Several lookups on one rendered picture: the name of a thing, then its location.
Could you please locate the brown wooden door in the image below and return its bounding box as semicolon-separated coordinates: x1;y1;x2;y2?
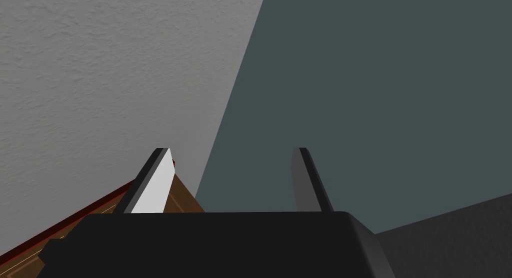
0;159;206;278

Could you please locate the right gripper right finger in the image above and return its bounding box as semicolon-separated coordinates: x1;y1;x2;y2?
291;147;335;213

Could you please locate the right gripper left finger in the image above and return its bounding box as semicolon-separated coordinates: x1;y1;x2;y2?
112;147;176;215

